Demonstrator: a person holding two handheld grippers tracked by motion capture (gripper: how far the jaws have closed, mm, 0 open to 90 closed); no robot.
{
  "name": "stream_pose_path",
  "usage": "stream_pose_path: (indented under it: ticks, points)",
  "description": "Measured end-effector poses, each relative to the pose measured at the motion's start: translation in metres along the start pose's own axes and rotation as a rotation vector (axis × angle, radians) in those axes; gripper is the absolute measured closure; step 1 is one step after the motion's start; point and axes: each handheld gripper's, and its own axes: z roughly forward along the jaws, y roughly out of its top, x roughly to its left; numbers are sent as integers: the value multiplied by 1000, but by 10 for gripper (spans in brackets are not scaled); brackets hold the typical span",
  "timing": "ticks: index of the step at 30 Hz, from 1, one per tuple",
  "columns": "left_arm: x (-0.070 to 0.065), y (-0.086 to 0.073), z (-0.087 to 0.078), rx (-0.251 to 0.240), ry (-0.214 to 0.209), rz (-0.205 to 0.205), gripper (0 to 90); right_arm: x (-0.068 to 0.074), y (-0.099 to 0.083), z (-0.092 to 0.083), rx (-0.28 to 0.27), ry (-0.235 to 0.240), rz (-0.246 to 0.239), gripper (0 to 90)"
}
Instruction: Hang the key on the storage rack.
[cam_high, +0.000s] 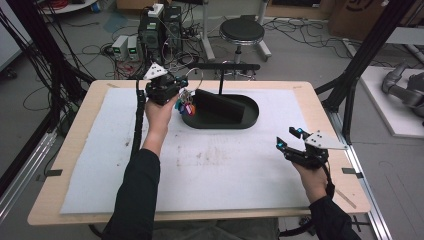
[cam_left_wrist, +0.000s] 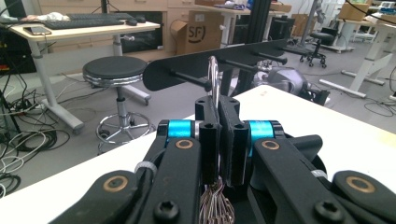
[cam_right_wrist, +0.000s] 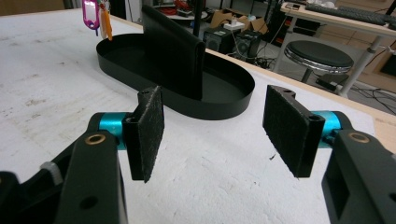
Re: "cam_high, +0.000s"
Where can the white foam mat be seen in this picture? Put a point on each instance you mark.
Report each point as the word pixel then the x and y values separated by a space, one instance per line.
pixel 233 173

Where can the cardboard box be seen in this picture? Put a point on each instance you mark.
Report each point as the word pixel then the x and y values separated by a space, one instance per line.
pixel 355 20

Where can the black tape strip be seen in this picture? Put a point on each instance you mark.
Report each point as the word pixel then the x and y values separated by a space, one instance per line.
pixel 53 172
pixel 351 171

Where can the white table leg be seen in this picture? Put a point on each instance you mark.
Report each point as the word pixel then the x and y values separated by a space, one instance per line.
pixel 207 36

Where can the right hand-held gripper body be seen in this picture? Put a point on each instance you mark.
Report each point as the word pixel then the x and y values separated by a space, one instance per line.
pixel 311 156

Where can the black oval tray with hanger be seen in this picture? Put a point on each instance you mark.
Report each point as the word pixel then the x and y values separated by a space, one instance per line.
pixel 251 115

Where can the person's left hand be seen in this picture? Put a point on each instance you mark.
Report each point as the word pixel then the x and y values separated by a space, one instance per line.
pixel 158 116

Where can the black round stool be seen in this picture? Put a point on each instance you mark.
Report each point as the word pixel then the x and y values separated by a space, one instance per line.
pixel 241 30

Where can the person's right hand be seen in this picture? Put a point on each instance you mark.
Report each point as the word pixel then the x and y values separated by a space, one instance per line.
pixel 313 181

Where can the aluminium rail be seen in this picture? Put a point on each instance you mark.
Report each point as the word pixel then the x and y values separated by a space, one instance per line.
pixel 366 186
pixel 23 173

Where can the white power adapter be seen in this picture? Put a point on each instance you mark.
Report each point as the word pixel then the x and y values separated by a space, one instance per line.
pixel 156 10

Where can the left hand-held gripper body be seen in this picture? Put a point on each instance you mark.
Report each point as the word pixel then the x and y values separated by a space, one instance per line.
pixel 161 88

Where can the grey bench power supply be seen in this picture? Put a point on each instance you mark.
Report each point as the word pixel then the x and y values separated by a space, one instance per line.
pixel 132 46
pixel 119 46

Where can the white board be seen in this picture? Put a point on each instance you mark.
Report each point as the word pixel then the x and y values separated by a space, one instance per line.
pixel 383 110

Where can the black computer tower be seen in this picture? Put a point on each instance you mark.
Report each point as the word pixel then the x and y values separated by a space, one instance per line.
pixel 150 36
pixel 173 26

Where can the black wallet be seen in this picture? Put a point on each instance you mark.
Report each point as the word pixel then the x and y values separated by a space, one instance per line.
pixel 220 105

